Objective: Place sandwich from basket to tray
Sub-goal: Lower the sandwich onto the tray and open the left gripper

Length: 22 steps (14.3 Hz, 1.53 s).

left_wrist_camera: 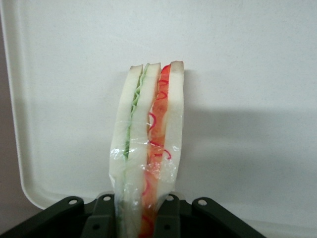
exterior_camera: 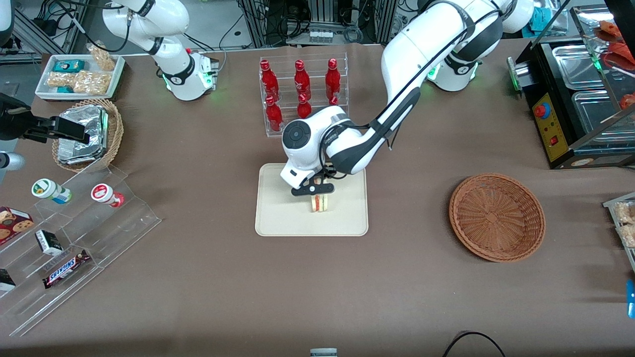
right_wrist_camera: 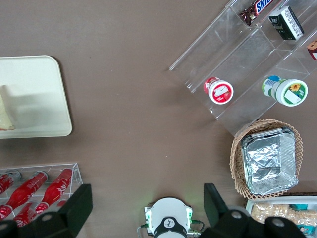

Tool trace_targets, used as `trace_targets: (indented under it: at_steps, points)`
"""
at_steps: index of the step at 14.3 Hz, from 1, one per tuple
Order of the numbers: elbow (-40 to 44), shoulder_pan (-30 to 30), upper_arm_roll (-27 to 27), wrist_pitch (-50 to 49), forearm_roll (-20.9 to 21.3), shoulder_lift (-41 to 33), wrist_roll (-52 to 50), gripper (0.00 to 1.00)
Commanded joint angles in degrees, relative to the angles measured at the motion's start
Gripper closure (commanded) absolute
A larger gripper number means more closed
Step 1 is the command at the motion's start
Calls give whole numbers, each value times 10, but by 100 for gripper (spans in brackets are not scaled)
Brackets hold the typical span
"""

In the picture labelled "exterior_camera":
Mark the steel warmer pan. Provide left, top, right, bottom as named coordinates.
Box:
left=571, top=90, right=635, bottom=144
left=552, top=45, right=603, bottom=91

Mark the black food warmer cabinet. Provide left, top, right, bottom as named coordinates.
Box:
left=507, top=5, right=635, bottom=170

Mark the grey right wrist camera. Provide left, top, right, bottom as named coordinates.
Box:
left=0, top=151, right=25, bottom=172

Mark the deep wicker basket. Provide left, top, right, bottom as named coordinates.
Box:
left=52, top=98, right=124, bottom=173

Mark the aluminium frame rack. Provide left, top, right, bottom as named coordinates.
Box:
left=238, top=0, right=397, bottom=46

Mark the grey snack tray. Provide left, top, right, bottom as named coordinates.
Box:
left=603, top=192, right=635, bottom=273

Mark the foil-wrapped package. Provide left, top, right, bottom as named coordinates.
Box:
left=60, top=105, right=109, bottom=145
left=57, top=139, right=104, bottom=165

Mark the red-lid yogurt bottle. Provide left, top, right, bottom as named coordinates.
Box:
left=91, top=183, right=125, bottom=208

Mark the Snickers chocolate bar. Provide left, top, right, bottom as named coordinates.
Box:
left=42, top=249, right=91, bottom=290

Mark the triangular sandwich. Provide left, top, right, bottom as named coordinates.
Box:
left=310, top=179, right=329, bottom=213

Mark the clear acrylic bottle rack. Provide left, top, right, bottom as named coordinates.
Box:
left=259, top=52, right=350, bottom=138

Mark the large clear puffed snack bag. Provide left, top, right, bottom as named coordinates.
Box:
left=73, top=69, right=112, bottom=96

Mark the black cable loop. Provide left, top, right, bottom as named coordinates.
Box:
left=443, top=331, right=506, bottom=357

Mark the white rectangular snack tray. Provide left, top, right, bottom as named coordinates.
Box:
left=35, top=54, right=126, bottom=101

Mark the green-lid yogurt bottle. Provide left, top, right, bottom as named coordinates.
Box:
left=31, top=178, right=72, bottom=205

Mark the clear acrylic stepped display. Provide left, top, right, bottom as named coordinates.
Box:
left=0, top=164, right=162, bottom=338

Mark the upright clear snack bag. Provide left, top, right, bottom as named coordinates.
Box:
left=87, top=42, right=117, bottom=71

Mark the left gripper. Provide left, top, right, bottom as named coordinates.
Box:
left=280, top=166, right=334, bottom=211

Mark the shallow round wicker basket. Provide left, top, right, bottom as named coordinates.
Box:
left=449, top=173, right=546, bottom=262

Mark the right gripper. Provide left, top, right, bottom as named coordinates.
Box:
left=0, top=94, right=91, bottom=145

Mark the small black white carton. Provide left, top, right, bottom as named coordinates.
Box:
left=35, top=230, right=64, bottom=256

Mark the red cookie box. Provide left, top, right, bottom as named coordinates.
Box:
left=0, top=206, right=34, bottom=246

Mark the beige rectangular tray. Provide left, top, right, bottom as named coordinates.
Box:
left=255, top=163, right=369, bottom=237

